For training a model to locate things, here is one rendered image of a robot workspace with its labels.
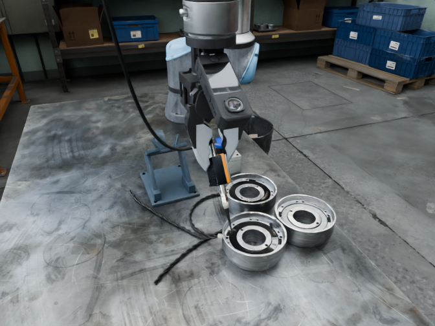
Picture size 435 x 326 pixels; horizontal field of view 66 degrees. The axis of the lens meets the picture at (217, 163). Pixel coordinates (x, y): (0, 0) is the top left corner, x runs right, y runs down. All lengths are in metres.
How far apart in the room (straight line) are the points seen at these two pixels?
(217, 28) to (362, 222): 1.68
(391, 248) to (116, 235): 1.51
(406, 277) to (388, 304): 1.23
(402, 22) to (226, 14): 3.86
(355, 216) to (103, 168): 1.52
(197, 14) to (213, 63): 0.06
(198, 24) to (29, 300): 0.45
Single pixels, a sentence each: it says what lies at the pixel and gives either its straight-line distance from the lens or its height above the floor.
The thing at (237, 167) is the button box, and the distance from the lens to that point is 0.77.
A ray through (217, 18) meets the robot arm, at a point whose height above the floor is 1.16.
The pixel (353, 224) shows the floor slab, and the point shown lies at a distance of 1.98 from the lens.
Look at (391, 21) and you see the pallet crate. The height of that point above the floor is 0.67.
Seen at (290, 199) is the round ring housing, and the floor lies 0.83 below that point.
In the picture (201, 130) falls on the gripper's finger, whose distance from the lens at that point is 0.51.
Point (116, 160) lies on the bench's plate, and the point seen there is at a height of 0.80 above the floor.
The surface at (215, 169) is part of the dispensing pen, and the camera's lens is 0.53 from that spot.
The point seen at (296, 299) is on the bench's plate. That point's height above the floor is 0.80.
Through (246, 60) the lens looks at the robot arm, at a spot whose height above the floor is 0.99.
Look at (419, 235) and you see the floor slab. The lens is 2.06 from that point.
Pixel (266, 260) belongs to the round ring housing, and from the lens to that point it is 0.53.
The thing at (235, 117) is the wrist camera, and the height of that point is 1.05.
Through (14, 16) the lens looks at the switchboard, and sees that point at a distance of 4.26.
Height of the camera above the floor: 1.22
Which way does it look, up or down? 31 degrees down
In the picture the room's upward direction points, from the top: straight up
